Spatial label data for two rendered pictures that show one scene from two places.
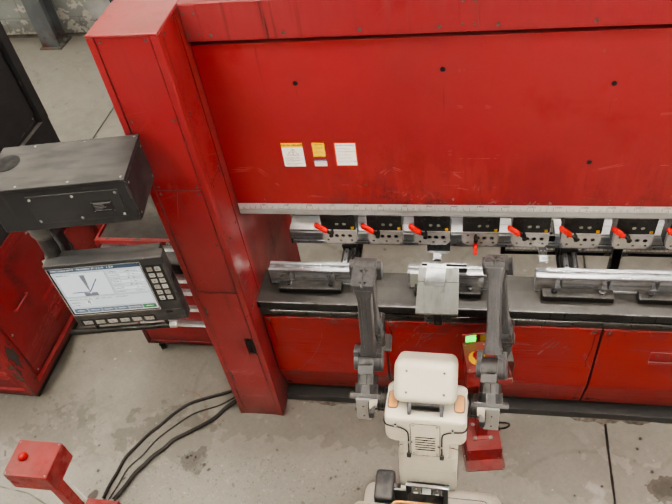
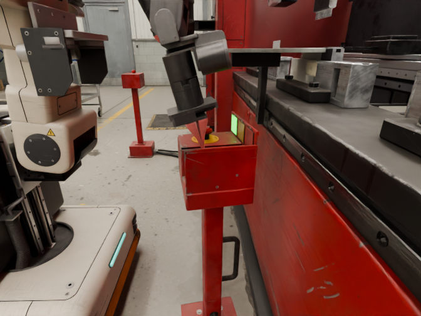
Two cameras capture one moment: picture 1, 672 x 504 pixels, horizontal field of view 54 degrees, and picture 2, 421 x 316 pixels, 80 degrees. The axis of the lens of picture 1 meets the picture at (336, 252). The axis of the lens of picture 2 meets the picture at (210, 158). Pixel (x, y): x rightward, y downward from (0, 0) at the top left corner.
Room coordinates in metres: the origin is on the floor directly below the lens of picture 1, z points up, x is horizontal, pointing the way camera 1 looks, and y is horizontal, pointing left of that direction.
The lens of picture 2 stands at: (1.47, -1.14, 1.00)
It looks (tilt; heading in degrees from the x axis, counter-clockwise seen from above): 23 degrees down; 73
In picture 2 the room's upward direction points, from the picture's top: straight up
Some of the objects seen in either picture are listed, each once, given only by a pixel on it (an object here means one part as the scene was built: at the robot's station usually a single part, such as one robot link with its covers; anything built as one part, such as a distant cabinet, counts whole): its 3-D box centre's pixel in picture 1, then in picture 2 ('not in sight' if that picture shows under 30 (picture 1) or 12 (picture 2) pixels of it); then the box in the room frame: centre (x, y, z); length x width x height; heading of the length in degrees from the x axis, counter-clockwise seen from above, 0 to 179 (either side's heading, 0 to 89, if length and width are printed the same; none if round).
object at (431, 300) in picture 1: (437, 290); (268, 50); (1.87, -0.41, 1.00); 0.26 x 0.18 x 0.01; 165
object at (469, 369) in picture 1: (487, 359); (212, 155); (1.65, -0.58, 0.75); 0.20 x 0.16 x 0.18; 84
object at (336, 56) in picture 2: (444, 267); (320, 54); (2.01, -0.47, 0.99); 0.20 x 0.03 x 0.03; 75
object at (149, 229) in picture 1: (180, 273); not in sight; (2.74, 0.91, 0.50); 0.50 x 0.50 x 1.00; 75
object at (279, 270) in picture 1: (322, 273); (269, 66); (2.16, 0.08, 0.92); 0.50 x 0.06 x 0.10; 75
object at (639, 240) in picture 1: (632, 227); not in sight; (1.82, -1.20, 1.26); 0.15 x 0.09 x 0.17; 75
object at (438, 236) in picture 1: (432, 224); not in sight; (2.02, -0.42, 1.26); 0.15 x 0.09 x 0.17; 75
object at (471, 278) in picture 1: (451, 276); (321, 77); (2.00, -0.50, 0.92); 0.39 x 0.06 x 0.10; 75
